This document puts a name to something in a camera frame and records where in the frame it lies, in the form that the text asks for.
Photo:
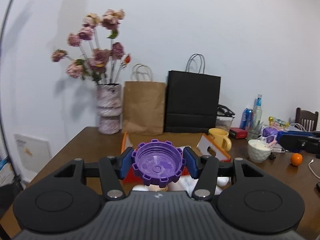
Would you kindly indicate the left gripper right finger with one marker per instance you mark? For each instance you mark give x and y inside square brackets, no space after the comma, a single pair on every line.
[205,170]

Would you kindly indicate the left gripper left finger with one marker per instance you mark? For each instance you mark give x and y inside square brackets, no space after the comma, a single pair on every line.
[111,171]

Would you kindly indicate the purple gear-shaped cap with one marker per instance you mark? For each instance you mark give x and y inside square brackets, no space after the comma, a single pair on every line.
[158,163]

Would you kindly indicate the orange fruit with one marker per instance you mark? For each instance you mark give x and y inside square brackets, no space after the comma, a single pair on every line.
[296,159]

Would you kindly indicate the colourful snack package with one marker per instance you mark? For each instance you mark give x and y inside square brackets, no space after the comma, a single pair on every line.
[277,123]

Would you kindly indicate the purple packaged item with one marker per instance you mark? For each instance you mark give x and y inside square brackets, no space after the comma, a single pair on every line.
[268,134]

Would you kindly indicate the dark wooden chair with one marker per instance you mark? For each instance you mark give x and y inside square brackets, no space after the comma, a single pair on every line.
[307,119]

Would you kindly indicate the yellow ceramic mug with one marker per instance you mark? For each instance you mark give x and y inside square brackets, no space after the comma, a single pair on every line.
[221,138]

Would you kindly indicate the white ceramic bowl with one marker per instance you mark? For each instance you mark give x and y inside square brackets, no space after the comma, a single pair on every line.
[258,151]

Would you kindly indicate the clear glass bottle blue cap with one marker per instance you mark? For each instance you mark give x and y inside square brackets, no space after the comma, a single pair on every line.
[257,113]

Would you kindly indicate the small red box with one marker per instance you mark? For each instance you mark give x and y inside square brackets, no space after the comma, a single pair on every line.
[238,133]

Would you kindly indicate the blue soda can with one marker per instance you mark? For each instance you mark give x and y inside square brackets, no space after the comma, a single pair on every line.
[246,119]

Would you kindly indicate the clear plastic food container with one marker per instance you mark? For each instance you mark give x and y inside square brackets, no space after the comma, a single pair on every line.
[224,118]

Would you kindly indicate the black paper bag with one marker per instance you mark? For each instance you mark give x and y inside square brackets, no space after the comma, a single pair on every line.
[191,98]

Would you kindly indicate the mottled pink vase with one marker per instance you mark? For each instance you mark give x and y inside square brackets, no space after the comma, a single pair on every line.
[109,108]

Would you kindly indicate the brown paper bag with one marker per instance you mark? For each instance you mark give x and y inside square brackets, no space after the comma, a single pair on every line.
[143,102]

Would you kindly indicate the dried pink flowers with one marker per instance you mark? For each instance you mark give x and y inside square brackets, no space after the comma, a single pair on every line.
[103,66]

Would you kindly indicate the pink razor handle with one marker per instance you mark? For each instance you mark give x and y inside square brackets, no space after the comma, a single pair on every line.
[268,143]

